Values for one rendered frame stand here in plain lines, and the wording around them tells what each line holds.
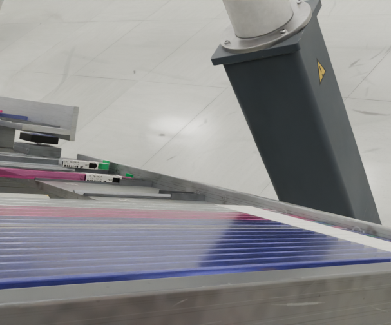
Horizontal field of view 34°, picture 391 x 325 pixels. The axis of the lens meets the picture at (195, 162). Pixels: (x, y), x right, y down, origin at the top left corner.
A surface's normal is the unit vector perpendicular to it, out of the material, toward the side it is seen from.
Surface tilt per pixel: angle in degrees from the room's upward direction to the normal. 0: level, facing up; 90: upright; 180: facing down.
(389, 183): 0
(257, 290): 90
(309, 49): 90
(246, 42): 0
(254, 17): 90
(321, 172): 90
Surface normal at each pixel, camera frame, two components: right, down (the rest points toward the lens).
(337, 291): 0.68, 0.15
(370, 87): -0.37, -0.78
